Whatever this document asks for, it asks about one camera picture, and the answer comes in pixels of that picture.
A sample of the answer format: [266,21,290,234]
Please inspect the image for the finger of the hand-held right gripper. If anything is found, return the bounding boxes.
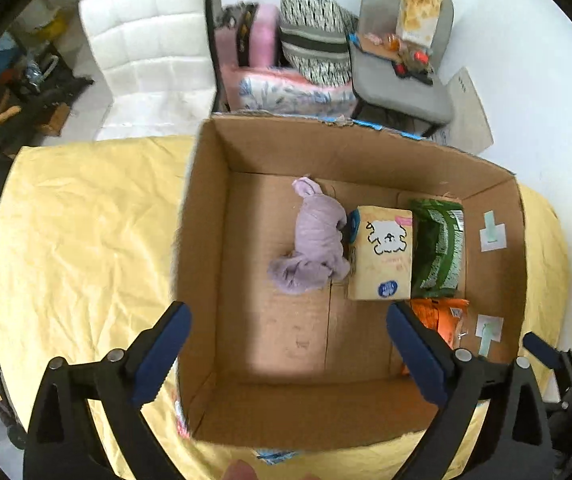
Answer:
[522,331,563,372]

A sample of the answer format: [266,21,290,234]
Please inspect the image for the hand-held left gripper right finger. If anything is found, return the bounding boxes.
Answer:
[386,301,554,480]

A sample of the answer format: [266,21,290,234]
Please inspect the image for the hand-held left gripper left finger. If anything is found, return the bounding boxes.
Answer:
[23,301,194,480]

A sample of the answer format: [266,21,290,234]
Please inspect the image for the cardboard box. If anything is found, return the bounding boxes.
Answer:
[171,110,529,453]

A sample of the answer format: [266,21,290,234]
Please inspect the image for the person's left hand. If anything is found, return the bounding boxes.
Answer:
[222,459,259,480]

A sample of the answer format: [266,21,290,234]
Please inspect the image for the orange snack packet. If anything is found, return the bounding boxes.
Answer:
[400,297,470,377]

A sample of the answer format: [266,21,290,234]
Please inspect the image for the yellow tissue pack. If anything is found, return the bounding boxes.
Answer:
[348,205,413,302]

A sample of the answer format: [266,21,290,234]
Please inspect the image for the green snack packet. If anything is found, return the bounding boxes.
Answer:
[410,198,467,297]

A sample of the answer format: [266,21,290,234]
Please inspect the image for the yellow blanket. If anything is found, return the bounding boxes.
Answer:
[0,135,572,480]

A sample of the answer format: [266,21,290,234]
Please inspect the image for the purple plush toy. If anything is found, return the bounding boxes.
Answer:
[267,176,353,295]

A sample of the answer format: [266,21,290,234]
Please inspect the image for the flat cardboard sheet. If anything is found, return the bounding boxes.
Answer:
[435,66,495,154]

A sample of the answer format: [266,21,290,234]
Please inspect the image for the grey chair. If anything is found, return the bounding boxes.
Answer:
[348,0,457,137]

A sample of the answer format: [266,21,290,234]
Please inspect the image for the black cluttered rack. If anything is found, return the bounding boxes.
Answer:
[0,42,95,137]

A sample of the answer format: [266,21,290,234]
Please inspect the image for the pink floral bag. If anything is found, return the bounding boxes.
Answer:
[221,66,357,116]

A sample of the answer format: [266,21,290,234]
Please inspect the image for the red and orange small things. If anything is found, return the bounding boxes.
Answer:
[353,32,434,86]

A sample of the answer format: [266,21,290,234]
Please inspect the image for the white padded chair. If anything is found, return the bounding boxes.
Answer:
[78,0,217,141]

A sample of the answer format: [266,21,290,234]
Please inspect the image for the black and white striped cushion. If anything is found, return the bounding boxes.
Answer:
[278,0,359,86]

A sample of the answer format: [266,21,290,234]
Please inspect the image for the pink plush cushion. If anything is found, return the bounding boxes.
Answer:
[216,4,281,68]

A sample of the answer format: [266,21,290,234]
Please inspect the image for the yellow and white bag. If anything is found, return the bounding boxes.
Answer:
[397,0,446,50]

